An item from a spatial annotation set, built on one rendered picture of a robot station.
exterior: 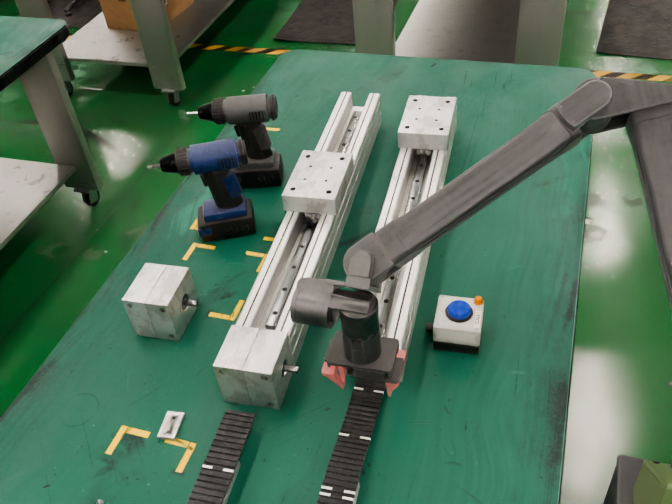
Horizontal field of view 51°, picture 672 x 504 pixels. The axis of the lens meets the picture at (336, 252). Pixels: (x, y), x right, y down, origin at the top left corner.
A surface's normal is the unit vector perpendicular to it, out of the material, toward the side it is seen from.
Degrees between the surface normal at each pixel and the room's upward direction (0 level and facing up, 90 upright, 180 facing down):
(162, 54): 90
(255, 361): 0
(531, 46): 90
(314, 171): 0
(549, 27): 90
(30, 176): 0
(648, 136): 53
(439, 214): 44
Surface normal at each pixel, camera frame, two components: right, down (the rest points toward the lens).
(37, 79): -0.29, 0.66
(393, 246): -0.24, -0.07
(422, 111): -0.08, -0.74
